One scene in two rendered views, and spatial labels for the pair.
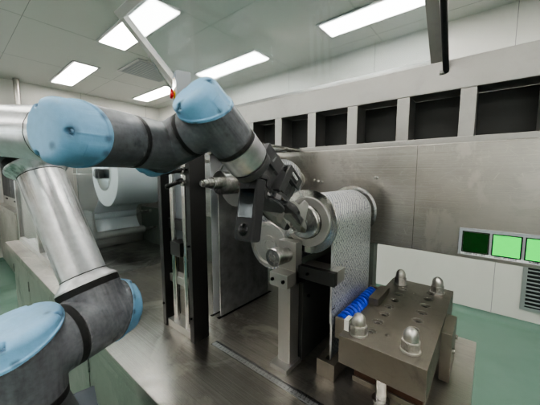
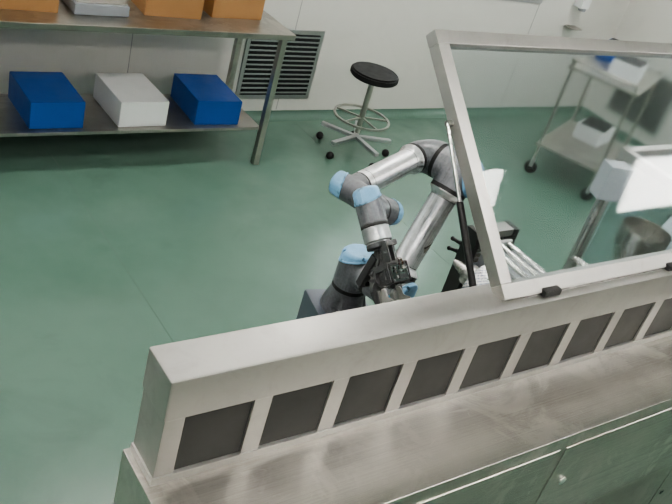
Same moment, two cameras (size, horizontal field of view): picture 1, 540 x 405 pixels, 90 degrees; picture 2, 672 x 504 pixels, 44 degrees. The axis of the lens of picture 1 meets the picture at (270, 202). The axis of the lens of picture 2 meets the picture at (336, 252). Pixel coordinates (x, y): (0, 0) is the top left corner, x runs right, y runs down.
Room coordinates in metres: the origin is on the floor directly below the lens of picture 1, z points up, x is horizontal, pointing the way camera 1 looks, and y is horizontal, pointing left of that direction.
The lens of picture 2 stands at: (0.66, -1.89, 2.46)
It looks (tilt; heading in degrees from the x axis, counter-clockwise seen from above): 31 degrees down; 98
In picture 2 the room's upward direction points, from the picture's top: 17 degrees clockwise
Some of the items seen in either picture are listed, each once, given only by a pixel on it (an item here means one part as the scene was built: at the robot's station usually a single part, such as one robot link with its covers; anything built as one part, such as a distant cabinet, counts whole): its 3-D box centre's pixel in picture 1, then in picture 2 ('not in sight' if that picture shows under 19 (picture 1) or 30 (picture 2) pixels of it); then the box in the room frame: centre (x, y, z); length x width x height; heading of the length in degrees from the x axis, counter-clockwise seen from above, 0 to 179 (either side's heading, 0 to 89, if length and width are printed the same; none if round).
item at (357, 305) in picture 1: (359, 304); not in sight; (0.66, -0.23, 1.03); 0.21 x 0.04 x 0.03; 141
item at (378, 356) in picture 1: (404, 321); not in sight; (0.62, -0.33, 1.00); 0.40 x 0.16 x 0.06; 141
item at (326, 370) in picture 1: (350, 340); not in sight; (0.67, -0.21, 0.92); 0.28 x 0.04 x 0.04; 141
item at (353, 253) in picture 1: (352, 270); not in sight; (0.67, -0.21, 1.11); 0.23 x 0.01 x 0.18; 141
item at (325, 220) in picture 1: (332, 214); not in sight; (0.71, -0.17, 1.25); 0.26 x 0.12 x 0.12; 141
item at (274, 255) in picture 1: (275, 256); not in sight; (0.58, -0.01, 1.18); 0.04 x 0.02 x 0.04; 51
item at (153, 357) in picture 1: (141, 274); not in sight; (1.24, 0.61, 0.88); 2.52 x 0.66 x 0.04; 51
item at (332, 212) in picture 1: (308, 221); not in sight; (0.61, -0.09, 1.25); 0.15 x 0.01 x 0.15; 51
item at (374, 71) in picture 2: not in sight; (364, 114); (-0.22, 3.57, 0.31); 0.55 x 0.53 x 0.62; 51
